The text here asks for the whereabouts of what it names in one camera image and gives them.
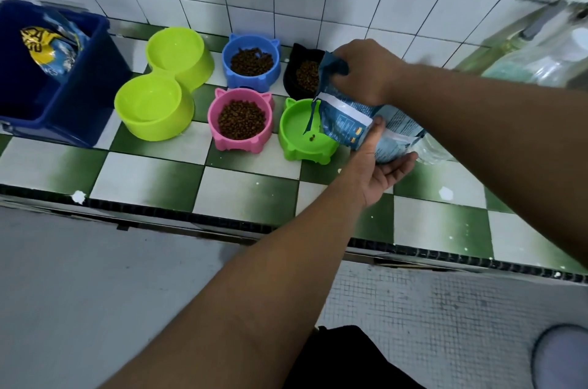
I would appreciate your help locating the person's right hand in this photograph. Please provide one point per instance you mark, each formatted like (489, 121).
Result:
(367, 67)

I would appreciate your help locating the person's left hand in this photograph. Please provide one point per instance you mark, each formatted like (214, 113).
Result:
(367, 173)

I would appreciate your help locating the person's right fingers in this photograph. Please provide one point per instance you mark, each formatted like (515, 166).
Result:
(342, 76)

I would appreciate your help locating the person's left thumb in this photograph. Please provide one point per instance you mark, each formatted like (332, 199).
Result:
(373, 134)

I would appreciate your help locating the blue pet food bag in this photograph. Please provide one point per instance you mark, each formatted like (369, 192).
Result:
(353, 122)

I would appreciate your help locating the person's right forearm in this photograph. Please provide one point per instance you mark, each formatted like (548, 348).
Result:
(496, 136)

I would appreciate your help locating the person's left forearm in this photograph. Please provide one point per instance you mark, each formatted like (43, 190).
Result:
(257, 292)

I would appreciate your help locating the brown kibble heap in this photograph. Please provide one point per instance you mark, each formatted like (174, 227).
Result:
(307, 76)
(242, 119)
(251, 62)

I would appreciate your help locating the black cat-ear pet bowl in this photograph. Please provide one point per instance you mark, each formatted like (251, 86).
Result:
(294, 81)

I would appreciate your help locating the green cat-ear pet bowl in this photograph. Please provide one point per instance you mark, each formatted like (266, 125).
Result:
(294, 136)

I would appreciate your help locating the blue cat-ear pet bowl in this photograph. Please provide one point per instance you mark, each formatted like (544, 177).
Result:
(250, 76)

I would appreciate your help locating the pink cat-ear pet bowl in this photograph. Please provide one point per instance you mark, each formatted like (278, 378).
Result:
(239, 141)

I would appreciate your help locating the lime green double pet bowl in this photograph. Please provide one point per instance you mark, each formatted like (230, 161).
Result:
(160, 90)

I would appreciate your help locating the large clear plastic bottle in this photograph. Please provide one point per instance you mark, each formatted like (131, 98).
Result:
(537, 53)

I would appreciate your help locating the person's black shorts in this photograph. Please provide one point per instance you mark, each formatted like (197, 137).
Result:
(349, 361)

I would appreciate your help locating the dark blue plastic bin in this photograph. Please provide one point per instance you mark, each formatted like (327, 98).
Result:
(55, 99)

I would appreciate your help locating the blue yellow foil bag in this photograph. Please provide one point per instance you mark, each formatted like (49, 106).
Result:
(50, 49)

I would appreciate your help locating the person's white shoe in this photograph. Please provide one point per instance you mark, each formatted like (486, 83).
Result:
(562, 359)

